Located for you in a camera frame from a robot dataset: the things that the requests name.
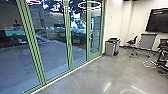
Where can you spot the grey indoor trash bin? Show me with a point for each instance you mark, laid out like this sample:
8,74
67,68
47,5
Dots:
110,48

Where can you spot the black swivel office chair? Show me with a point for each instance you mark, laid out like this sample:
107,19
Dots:
133,42

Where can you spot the grey rolling panel table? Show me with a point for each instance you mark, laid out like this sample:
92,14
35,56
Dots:
147,42

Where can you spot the black wheeled cart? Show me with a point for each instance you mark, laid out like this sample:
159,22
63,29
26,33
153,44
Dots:
163,55

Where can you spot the green glass door frame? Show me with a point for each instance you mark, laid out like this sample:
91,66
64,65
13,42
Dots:
33,43

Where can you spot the black wall screen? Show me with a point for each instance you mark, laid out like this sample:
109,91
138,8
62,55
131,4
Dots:
158,20

